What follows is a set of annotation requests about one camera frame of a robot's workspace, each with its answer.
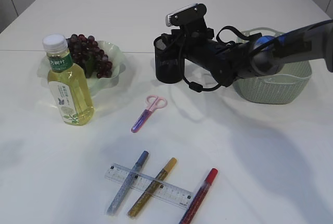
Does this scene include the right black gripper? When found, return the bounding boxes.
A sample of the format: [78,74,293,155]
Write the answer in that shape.
[160,27,253,88]

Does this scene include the pink capped scissors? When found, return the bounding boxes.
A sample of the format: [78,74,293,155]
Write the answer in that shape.
[131,95,168,133]

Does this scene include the dark red grape bunch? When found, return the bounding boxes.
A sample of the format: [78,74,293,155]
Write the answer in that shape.
[66,34,113,79]

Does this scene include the clear plastic ruler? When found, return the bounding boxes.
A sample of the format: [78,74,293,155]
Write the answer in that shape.
[105,163,194,209]

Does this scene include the green tea bottle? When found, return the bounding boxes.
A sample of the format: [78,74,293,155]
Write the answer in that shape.
[42,34,94,126]

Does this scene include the blue glitter pen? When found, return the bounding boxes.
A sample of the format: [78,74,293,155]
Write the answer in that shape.
[107,151,149,216]

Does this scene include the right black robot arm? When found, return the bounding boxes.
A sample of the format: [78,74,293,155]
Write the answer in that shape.
[153,20,332,93]

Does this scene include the black mesh pen holder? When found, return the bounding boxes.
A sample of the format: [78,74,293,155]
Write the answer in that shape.
[153,36,185,84]

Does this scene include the green woven plastic basket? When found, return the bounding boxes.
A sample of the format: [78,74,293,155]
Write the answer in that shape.
[232,27,313,104]

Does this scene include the gold glitter pen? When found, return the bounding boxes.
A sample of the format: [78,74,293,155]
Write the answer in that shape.
[127,157,177,218]

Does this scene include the green wavy plastic plate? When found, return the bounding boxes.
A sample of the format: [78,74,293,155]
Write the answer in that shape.
[36,39,126,97]

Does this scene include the red glitter pen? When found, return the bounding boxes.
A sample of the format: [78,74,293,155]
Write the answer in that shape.
[179,168,218,224]

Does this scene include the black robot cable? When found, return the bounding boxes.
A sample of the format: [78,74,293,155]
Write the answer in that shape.
[176,26,261,93]

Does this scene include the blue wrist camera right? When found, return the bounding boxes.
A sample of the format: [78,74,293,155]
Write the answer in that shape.
[165,3,207,35]

